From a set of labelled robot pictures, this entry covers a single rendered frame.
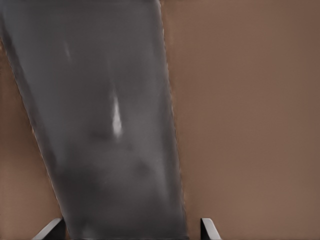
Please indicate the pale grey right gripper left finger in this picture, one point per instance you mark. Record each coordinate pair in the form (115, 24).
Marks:
(50, 230)

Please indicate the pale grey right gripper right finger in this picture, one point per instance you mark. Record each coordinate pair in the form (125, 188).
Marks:
(209, 230)

